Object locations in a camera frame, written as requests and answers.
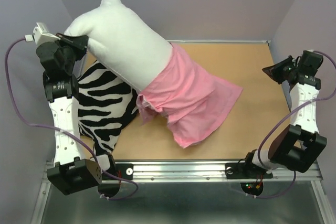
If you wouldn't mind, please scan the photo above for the white pillow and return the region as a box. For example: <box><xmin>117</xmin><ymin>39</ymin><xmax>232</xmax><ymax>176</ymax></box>
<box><xmin>65</xmin><ymin>0</ymin><xmax>172</xmax><ymax>91</ymax></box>

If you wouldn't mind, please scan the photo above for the pink satin pillowcase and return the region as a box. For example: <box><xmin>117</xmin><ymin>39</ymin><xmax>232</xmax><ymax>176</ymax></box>
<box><xmin>136</xmin><ymin>44</ymin><xmax>243</xmax><ymax>148</ymax></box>

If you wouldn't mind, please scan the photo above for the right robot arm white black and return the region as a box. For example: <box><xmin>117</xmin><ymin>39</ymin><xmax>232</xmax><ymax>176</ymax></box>
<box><xmin>241</xmin><ymin>50</ymin><xmax>327</xmax><ymax>177</ymax></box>

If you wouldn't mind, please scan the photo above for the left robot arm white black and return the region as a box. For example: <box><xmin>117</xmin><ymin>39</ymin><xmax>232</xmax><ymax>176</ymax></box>
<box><xmin>34</xmin><ymin>32</ymin><xmax>117</xmax><ymax>195</ymax></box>

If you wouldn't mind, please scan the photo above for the zebra striped pillow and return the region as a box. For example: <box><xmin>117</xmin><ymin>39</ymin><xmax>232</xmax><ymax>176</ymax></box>
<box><xmin>78</xmin><ymin>61</ymin><xmax>138</xmax><ymax>156</ymax></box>

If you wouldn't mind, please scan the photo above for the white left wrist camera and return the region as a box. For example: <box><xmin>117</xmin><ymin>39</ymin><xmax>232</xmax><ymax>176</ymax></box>
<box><xmin>33</xmin><ymin>22</ymin><xmax>60</xmax><ymax>47</ymax></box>

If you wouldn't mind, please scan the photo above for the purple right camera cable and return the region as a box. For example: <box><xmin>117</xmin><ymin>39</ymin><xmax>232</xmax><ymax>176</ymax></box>
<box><xmin>245</xmin><ymin>50</ymin><xmax>336</xmax><ymax>199</ymax></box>

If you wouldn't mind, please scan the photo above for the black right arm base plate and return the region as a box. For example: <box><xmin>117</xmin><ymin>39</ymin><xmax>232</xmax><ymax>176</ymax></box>
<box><xmin>225</xmin><ymin>162</ymin><xmax>273</xmax><ymax>179</ymax></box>

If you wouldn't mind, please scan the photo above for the aluminium front mounting rail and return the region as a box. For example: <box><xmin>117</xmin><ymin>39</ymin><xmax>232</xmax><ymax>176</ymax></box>
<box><xmin>115</xmin><ymin>159</ymin><xmax>323</xmax><ymax>184</ymax></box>

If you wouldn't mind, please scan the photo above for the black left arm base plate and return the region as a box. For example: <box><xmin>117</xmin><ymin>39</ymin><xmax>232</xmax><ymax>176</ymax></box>
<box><xmin>107</xmin><ymin>163</ymin><xmax>134</xmax><ymax>180</ymax></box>

